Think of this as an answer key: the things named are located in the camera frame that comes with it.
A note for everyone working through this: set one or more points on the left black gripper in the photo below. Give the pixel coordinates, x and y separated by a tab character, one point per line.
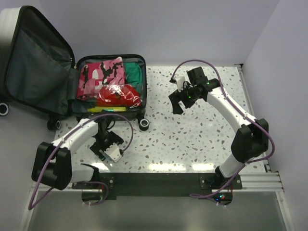
96	147

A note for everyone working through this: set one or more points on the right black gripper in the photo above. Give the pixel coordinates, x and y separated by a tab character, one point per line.
176	97

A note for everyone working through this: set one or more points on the yellow plastic bottle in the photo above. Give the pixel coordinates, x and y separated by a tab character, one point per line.
98	109

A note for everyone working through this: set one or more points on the red item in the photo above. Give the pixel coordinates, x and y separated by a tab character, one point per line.
118	96

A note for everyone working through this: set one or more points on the pink camouflage pants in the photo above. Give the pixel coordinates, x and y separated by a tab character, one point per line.
95	76

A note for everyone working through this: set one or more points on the green Guess shirt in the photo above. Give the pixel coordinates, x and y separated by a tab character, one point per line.
133	74

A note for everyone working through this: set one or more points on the black suitcase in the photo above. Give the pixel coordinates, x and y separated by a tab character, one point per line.
38	69

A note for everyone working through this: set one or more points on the clear packet of wipes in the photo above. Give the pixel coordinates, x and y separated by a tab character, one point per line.
105	156

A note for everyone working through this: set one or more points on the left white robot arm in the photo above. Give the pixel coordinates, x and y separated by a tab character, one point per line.
53	164

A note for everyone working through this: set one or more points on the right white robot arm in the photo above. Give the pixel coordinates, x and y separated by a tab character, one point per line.
250	139

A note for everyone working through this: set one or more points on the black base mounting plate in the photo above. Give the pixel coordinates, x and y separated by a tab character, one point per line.
147	184

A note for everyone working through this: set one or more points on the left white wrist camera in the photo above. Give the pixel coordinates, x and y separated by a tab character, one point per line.
114	152

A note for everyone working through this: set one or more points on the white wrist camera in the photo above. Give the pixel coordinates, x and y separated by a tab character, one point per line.
114	152
180	82

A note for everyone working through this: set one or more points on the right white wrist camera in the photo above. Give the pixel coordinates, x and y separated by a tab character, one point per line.
180	82

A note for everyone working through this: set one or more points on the aluminium frame rail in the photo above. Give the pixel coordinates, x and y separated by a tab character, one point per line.
255	207

